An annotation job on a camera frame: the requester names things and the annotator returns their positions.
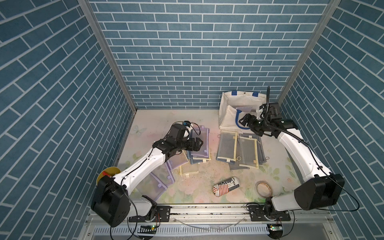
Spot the crushed striped drink can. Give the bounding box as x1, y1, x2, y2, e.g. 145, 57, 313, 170
213, 177, 240, 197

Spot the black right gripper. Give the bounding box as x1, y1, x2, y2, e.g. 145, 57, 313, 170
238, 113, 268, 136

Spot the purple mesh pouch bottom left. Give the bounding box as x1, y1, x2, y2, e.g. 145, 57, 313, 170
137, 174, 167, 202

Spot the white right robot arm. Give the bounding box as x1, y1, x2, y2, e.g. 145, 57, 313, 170
238, 103, 345, 212

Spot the purple mesh pouch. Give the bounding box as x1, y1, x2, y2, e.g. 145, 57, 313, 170
166, 151, 189, 170
152, 163, 175, 187
137, 174, 167, 202

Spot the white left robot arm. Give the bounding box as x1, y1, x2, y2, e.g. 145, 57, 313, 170
91, 121, 204, 228

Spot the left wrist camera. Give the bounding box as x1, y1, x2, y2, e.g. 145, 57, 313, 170
182, 121, 194, 137

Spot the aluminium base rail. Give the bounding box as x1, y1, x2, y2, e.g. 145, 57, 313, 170
79, 204, 342, 240

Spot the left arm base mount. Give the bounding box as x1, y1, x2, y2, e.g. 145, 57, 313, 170
129, 206, 171, 223

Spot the white canvas tote bag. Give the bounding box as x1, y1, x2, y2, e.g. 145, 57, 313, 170
219, 91, 267, 131

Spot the purple mesh pouch lower left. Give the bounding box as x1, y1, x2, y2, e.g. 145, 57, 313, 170
152, 163, 175, 187

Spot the yellow bowl with items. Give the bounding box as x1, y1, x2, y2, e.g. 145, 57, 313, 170
96, 167, 121, 186

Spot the brown tape roll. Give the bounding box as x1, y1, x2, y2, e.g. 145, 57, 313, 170
255, 181, 273, 198

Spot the blue mesh pouch centre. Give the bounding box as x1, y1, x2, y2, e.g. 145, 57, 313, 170
187, 126, 211, 165

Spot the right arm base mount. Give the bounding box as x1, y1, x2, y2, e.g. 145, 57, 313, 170
245, 203, 291, 222

